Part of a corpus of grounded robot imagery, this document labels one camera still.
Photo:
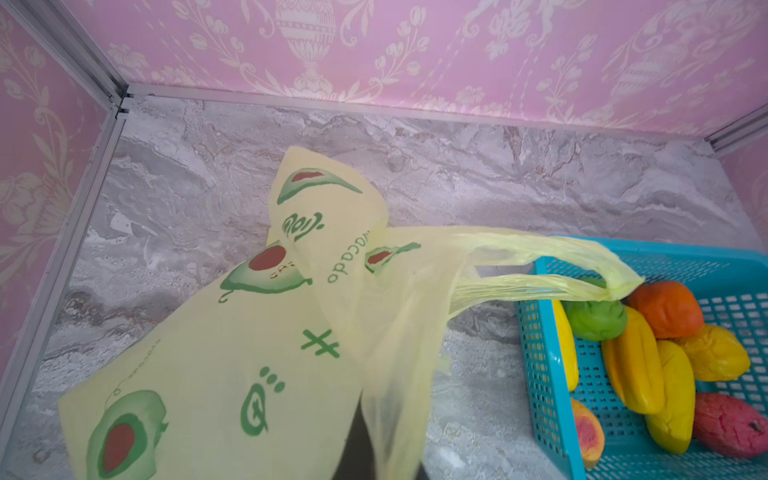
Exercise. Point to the aluminium frame post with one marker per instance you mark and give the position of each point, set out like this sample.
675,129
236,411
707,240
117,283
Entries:
740,132
60,119

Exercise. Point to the yellow toy fruit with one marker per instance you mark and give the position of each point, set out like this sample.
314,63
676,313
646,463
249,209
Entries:
591,437

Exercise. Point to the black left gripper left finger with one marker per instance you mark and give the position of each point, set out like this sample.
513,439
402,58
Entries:
357,461

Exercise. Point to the yellow-green plastic bag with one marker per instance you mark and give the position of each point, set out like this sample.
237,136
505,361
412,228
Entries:
258,376

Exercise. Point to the orange toy fruit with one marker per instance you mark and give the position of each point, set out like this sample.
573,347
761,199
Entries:
669,307

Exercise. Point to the yellow toy lemon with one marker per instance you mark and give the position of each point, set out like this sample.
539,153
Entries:
715,354

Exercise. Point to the yellow toy corn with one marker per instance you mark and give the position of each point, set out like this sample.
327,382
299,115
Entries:
567,346

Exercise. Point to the yellow toy banana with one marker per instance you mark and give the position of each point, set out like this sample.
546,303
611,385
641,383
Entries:
672,427

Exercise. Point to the pink toy fruit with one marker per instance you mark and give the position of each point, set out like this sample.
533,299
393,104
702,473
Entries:
729,426

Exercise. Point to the green toy fruit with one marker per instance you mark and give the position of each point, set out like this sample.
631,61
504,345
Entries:
596,320

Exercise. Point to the aluminium frame post left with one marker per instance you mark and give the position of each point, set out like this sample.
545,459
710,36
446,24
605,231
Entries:
60,119

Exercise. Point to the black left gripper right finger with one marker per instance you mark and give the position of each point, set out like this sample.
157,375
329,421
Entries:
421,473

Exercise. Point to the orange yellow toy mango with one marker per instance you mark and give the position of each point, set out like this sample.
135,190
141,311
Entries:
633,366

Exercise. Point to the teal plastic basket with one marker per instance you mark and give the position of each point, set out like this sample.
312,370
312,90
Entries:
731,289

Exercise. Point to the aluminium frame post right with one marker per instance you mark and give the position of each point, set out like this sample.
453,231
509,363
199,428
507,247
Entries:
740,132

